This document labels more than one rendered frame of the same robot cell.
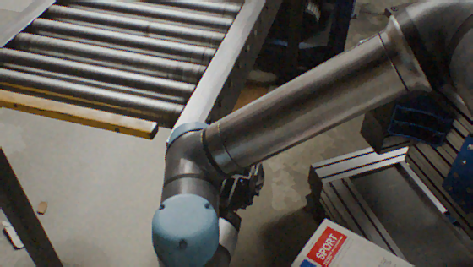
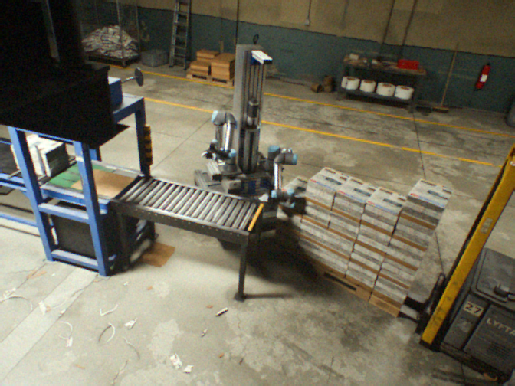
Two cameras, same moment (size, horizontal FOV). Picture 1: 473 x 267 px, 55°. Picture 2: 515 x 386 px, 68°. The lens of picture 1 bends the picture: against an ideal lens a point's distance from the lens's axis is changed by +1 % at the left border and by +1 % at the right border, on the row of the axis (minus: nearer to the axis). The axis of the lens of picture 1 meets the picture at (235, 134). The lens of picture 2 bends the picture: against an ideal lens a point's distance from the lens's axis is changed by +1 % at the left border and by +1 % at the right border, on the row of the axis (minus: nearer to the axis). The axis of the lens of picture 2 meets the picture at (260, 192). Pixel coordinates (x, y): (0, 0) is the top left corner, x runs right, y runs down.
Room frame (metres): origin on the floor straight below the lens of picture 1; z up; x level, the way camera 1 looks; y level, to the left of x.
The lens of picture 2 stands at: (0.80, 3.09, 2.84)
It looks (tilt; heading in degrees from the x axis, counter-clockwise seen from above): 33 degrees down; 266
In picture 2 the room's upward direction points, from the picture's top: 6 degrees clockwise
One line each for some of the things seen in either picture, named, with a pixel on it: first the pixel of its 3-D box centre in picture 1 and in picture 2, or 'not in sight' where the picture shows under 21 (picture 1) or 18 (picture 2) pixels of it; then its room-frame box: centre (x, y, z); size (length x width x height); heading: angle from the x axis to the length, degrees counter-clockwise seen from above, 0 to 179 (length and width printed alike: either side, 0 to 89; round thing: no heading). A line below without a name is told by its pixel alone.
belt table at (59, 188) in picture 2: not in sight; (95, 182); (2.23, -0.15, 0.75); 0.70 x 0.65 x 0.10; 163
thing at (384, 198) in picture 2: not in sight; (388, 200); (-0.55, 0.30, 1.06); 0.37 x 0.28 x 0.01; 55
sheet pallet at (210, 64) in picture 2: not in sight; (215, 67); (1.58, -6.61, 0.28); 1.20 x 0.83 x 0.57; 163
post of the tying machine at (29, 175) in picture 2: not in sight; (35, 196); (2.65, 0.19, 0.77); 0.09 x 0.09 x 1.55; 73
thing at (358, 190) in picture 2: not in sight; (358, 189); (-0.31, 0.16, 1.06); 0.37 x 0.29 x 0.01; 54
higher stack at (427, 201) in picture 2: not in sight; (408, 250); (-0.79, 0.49, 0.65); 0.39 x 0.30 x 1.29; 54
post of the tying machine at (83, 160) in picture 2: not in sight; (93, 210); (2.07, 0.36, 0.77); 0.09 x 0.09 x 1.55; 73
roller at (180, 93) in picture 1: (95, 78); (241, 215); (0.76, 0.29, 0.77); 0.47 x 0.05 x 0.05; 73
